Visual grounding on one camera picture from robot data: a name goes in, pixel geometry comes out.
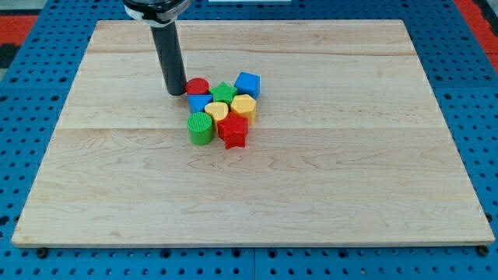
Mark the blue cube block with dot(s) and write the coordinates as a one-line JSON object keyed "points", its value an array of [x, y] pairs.
{"points": [[249, 84]]}

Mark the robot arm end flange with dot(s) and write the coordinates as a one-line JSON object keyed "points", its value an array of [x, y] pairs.
{"points": [[156, 13]]}

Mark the yellow hexagon block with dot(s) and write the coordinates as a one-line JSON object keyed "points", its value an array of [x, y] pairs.
{"points": [[244, 106]]}

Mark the red star block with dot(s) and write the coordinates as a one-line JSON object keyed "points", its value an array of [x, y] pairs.
{"points": [[233, 130]]}

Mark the yellow heart block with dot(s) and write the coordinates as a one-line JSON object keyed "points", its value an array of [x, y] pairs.
{"points": [[218, 111]]}

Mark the green cylinder block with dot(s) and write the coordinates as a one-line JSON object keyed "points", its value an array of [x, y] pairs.
{"points": [[200, 128]]}

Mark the green star block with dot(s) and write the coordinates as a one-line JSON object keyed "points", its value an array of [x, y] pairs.
{"points": [[223, 93]]}

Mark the blue triangle block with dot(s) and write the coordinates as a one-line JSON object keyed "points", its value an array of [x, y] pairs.
{"points": [[197, 103]]}

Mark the red cylinder block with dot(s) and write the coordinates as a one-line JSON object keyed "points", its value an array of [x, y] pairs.
{"points": [[197, 86]]}

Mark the light wooden board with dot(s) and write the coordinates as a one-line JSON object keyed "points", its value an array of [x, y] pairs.
{"points": [[349, 147]]}

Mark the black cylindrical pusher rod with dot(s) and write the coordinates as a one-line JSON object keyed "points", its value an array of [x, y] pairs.
{"points": [[171, 62]]}

